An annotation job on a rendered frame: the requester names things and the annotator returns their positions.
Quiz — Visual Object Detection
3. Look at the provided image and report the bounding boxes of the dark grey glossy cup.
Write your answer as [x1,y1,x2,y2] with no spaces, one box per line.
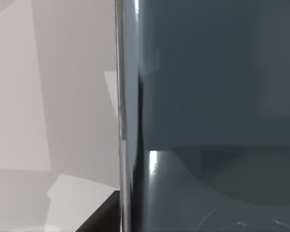
[114,0,290,232]

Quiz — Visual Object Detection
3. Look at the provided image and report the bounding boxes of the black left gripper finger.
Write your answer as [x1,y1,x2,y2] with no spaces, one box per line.
[75,189,123,232]

